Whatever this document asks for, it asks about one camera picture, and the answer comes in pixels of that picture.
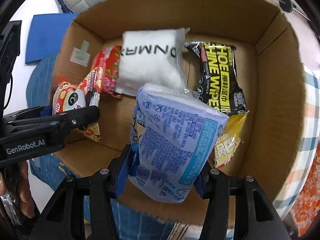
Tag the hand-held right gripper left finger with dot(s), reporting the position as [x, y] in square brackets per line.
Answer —
[121, 182]

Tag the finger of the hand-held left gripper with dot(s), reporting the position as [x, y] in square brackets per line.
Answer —
[46, 111]
[80, 117]

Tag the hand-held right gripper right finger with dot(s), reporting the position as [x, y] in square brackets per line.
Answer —
[201, 186]

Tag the orange panda snack packet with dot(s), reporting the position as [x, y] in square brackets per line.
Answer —
[67, 97]

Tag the yellow snack packet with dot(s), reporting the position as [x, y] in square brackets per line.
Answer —
[227, 142]

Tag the red floral packet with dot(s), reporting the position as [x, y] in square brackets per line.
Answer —
[107, 72]

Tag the light blue tissue packet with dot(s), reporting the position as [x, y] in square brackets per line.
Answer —
[170, 142]

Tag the white soft pouch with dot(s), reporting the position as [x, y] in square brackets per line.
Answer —
[150, 67]

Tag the black wet wipes packet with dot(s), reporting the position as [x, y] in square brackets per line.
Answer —
[220, 80]

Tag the cardboard box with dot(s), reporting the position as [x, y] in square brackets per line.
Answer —
[275, 105]

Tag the person's left hand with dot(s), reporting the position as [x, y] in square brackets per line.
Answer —
[23, 180]

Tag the blue foam cushion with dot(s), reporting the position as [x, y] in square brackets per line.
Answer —
[45, 37]

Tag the orange floral blanket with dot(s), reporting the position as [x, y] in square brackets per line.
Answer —
[307, 205]

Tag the short barbell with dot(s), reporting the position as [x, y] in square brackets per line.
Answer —
[287, 3]

